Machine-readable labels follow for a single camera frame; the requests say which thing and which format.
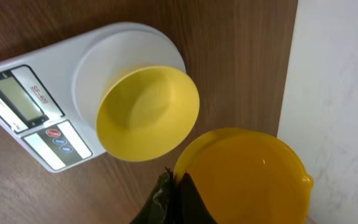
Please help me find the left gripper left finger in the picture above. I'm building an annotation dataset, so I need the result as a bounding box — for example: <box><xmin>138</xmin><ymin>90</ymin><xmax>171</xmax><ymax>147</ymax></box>
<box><xmin>130</xmin><ymin>167</ymin><xmax>175</xmax><ymax>224</ymax></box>

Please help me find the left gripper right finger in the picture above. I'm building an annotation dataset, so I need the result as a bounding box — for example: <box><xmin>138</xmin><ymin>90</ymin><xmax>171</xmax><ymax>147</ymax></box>
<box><xmin>178</xmin><ymin>173</ymin><xmax>217</xmax><ymax>224</ymax></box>

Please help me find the yellow measuring scoop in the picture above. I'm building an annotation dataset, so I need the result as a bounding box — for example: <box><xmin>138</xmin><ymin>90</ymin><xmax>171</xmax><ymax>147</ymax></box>
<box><xmin>173</xmin><ymin>128</ymin><xmax>313</xmax><ymax>223</ymax></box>

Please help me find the yellow plastic bowl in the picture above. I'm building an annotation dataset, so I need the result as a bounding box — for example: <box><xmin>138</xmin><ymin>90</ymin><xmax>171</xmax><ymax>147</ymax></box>
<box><xmin>95</xmin><ymin>66</ymin><xmax>200</xmax><ymax>162</ymax></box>

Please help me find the white digital kitchen scale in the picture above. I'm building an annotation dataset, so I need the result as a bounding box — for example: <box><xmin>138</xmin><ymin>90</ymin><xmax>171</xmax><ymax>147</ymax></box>
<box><xmin>0</xmin><ymin>22</ymin><xmax>186</xmax><ymax>172</ymax></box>

